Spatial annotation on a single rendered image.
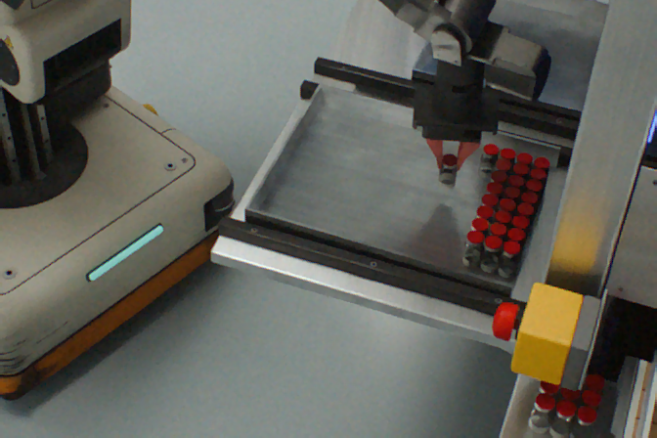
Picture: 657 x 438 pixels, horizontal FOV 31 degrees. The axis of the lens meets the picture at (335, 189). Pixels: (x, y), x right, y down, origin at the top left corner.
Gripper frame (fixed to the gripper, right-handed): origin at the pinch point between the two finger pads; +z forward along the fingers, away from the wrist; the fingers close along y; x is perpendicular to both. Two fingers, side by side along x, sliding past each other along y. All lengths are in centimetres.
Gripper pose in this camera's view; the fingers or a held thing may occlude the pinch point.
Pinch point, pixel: (449, 161)
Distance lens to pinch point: 150.3
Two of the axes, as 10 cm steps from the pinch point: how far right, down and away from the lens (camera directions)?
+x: 1.0, -6.9, 7.1
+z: -0.2, 7.2, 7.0
